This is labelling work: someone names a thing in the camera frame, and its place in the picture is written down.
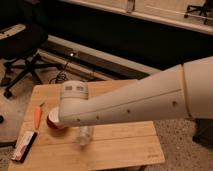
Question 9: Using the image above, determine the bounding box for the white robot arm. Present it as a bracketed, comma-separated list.
[59, 56, 213, 127]

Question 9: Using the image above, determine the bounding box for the wooden table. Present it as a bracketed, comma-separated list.
[8, 80, 165, 171]

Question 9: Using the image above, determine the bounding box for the orange toy carrot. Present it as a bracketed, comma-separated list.
[34, 102, 45, 130]

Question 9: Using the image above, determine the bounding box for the black office chair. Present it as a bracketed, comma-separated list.
[0, 24, 62, 98]

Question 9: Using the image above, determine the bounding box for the black cable on floor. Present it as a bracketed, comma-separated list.
[49, 50, 77, 85]

